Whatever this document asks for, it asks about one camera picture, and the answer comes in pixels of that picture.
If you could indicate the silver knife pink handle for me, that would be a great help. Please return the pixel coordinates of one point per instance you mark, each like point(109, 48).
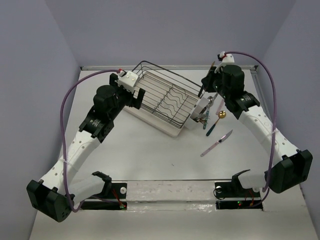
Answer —
point(221, 140)

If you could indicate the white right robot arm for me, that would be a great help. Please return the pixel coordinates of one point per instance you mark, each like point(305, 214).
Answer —
point(290, 165)

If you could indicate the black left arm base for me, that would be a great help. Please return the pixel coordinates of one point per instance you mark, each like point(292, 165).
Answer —
point(114, 200)

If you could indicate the gold fork green handle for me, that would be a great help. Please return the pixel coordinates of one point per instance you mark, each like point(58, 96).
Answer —
point(200, 93)

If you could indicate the gold spoon green handle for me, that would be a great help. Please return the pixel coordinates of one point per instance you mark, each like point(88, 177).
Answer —
point(221, 115)

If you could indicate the silver fork teal handle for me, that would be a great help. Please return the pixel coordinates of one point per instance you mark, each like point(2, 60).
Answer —
point(202, 118)

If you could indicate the silver spoon teal handle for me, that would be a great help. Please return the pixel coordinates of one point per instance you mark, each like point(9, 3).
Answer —
point(210, 103)

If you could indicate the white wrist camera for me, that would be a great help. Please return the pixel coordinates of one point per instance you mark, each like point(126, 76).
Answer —
point(128, 80)
point(225, 59)

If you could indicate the cream drip tray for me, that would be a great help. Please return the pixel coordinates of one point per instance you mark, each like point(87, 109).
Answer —
point(150, 112)

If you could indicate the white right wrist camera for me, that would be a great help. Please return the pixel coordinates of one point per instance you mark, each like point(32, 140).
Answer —
point(225, 59)

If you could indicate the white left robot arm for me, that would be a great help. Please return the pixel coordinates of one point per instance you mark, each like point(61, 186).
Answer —
point(55, 194)

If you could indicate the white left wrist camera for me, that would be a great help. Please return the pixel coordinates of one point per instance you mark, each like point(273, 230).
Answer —
point(128, 80)

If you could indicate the white cutlery holder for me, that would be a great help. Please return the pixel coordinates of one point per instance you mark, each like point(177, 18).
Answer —
point(196, 110)

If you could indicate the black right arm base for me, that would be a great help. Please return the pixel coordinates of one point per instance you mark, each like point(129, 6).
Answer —
point(230, 195)

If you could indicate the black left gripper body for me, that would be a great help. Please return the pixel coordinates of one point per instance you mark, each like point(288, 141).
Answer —
point(123, 96)

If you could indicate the silver spoon pink handle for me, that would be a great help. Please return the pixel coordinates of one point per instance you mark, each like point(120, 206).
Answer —
point(222, 102)

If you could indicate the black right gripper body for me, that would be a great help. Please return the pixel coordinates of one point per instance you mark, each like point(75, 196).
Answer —
point(217, 85)

